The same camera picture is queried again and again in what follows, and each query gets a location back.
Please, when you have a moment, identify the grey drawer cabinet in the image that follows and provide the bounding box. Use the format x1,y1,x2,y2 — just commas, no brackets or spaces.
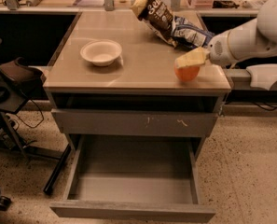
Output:
44,10,230,153

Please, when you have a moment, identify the blue white snack bag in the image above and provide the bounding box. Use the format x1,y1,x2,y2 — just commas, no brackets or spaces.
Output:
171,16,215,49

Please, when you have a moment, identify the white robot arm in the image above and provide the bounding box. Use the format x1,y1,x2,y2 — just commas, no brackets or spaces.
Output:
174,0,277,69

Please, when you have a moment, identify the open grey middle drawer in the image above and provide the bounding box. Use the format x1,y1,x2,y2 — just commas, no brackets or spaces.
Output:
50,135,215,223

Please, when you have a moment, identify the brown chip bag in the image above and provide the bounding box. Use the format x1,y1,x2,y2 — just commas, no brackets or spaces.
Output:
131,0,177,48

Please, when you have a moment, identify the closed grey top drawer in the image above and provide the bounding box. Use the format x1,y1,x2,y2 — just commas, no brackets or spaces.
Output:
52,109,217,137

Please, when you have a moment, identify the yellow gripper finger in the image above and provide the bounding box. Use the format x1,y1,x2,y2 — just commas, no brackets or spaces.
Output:
175,47,210,69

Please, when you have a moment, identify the orange fruit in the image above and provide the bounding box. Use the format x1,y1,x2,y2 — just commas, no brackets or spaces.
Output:
174,65,200,82

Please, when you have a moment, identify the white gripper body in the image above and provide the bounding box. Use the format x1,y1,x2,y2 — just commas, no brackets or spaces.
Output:
208,30,237,67

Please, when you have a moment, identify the dark brown bag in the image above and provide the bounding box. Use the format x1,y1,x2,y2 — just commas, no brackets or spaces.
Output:
0,58,45,98

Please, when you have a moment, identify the white paper bowl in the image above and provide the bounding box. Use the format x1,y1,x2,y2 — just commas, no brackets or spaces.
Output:
80,40,122,67

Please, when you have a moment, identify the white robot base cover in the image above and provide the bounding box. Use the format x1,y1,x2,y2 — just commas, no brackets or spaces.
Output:
246,63,277,91

